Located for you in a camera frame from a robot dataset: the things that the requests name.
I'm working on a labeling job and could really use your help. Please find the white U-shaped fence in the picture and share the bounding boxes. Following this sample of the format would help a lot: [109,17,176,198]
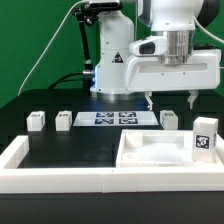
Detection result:
[0,135,224,194]

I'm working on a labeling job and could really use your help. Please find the white sheet with tags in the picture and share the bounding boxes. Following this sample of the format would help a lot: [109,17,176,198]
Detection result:
[74,111,158,127]

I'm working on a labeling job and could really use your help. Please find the white cable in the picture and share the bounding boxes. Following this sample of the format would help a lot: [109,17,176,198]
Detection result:
[17,0,88,97]

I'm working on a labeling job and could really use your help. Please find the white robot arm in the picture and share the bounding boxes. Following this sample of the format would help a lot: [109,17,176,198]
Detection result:
[89,0,221,103]

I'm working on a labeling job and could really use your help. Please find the white square table top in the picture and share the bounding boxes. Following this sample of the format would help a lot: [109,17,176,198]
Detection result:
[116,129,224,168]

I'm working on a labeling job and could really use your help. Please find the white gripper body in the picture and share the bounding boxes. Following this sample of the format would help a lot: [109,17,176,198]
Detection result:
[125,49,221,92]

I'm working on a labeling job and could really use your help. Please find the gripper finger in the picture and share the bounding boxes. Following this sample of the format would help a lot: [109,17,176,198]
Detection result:
[187,90,198,109]
[145,92,153,110]

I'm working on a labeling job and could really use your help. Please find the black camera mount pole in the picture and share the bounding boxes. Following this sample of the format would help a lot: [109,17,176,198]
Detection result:
[71,1,101,96]

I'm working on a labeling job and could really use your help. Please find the black cable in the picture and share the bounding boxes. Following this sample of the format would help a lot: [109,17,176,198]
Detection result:
[48,71,88,90]

